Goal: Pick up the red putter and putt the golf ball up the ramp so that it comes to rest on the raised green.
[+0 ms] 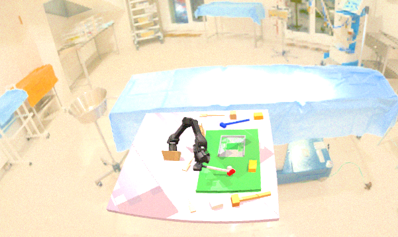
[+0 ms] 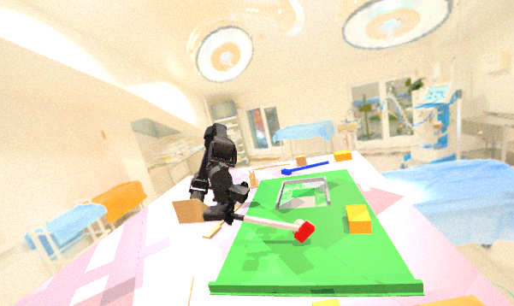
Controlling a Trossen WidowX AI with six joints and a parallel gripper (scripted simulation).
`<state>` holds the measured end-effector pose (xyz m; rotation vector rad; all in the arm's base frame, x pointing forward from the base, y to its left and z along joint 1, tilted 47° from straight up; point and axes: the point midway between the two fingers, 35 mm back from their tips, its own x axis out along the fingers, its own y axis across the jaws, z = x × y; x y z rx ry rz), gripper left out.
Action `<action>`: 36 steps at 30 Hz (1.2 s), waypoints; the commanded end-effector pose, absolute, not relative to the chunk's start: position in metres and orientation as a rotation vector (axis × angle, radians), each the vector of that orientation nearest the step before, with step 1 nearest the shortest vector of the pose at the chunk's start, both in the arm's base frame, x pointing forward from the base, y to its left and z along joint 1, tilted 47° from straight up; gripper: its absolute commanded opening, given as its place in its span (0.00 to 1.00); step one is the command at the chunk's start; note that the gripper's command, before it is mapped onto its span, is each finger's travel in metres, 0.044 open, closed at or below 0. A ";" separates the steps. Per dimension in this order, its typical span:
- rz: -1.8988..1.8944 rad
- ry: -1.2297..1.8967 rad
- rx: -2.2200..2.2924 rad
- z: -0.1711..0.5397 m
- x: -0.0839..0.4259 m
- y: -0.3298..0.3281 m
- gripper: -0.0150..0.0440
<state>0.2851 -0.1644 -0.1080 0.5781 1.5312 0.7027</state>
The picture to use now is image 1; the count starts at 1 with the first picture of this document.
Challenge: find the blue putter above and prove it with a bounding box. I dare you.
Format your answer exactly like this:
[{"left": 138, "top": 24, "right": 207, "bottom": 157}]
[{"left": 220, "top": 119, "right": 250, "bottom": 128}]

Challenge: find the green flat mat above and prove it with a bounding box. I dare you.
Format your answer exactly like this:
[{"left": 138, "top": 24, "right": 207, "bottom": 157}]
[{"left": 196, "top": 128, "right": 261, "bottom": 190}]

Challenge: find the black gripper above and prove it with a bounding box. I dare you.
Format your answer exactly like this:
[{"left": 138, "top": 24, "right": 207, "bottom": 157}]
[{"left": 193, "top": 155, "right": 203, "bottom": 171}]

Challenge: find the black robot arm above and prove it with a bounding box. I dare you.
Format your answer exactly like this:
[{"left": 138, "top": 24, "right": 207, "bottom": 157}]
[{"left": 167, "top": 117, "right": 211, "bottom": 164}]

